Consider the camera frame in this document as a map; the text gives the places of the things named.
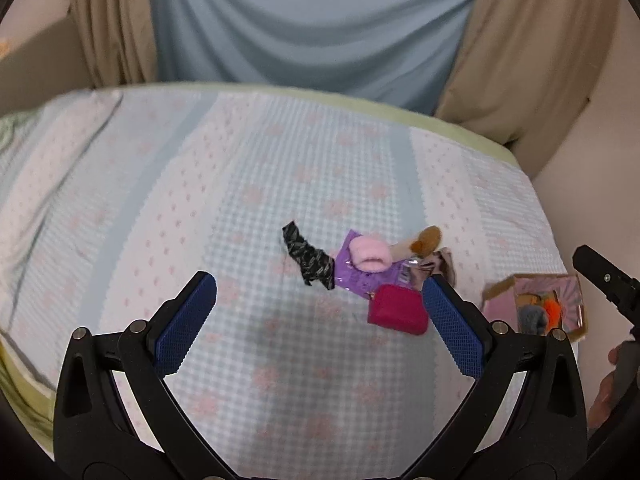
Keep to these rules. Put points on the red fabric pouch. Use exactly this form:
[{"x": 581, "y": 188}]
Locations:
[{"x": 397, "y": 310}]

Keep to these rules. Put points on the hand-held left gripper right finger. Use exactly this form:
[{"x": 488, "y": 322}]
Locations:
[{"x": 452, "y": 325}]

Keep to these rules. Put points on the purple plastic packet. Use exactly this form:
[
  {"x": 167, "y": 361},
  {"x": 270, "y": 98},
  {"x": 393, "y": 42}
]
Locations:
[{"x": 350, "y": 276}]

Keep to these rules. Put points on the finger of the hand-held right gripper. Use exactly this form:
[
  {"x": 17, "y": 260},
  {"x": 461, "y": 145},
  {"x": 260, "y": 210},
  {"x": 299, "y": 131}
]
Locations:
[{"x": 602, "y": 272}]

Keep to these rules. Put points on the beige headboard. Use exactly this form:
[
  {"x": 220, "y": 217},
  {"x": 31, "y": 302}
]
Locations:
[{"x": 45, "y": 65}]

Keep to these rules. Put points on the beige curtain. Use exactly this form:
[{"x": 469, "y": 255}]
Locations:
[
  {"x": 115, "y": 20},
  {"x": 530, "y": 50}
]

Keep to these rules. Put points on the crumpled green cloth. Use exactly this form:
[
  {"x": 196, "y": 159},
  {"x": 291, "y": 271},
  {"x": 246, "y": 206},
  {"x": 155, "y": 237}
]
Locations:
[{"x": 5, "y": 135}]

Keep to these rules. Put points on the light blue hanging cloth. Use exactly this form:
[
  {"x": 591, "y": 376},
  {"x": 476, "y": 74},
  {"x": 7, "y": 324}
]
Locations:
[{"x": 310, "y": 25}]

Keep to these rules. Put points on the black patterned cloth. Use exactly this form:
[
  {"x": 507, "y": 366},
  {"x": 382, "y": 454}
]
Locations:
[{"x": 307, "y": 257}]

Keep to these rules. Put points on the brown and white striped cloth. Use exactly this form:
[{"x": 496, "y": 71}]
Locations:
[{"x": 444, "y": 262}]

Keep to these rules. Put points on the checked blue and pink blanket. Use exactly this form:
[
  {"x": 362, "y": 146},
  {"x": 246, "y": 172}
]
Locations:
[{"x": 225, "y": 175}]

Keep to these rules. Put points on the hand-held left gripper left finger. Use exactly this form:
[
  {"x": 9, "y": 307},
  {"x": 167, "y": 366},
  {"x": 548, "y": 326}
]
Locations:
[{"x": 185, "y": 325}]

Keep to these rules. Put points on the orange fuzzy item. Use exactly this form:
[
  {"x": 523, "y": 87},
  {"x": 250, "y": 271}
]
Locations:
[{"x": 551, "y": 310}]

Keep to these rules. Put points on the pink plush roll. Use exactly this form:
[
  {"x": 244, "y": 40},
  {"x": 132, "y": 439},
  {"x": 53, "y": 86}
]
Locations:
[{"x": 367, "y": 252}]

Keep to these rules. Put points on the grey fuzzy item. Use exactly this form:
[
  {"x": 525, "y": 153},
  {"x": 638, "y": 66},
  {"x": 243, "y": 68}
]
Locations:
[{"x": 532, "y": 317}]

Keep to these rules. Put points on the pink cardboard box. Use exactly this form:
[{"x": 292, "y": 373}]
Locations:
[{"x": 500, "y": 305}]

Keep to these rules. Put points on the person's right hand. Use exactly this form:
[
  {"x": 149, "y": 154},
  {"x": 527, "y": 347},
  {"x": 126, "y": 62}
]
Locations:
[{"x": 602, "y": 400}]

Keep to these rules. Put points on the light green bed sheet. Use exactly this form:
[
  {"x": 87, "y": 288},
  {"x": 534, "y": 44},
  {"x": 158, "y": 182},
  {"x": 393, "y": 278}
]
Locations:
[{"x": 450, "y": 127}]

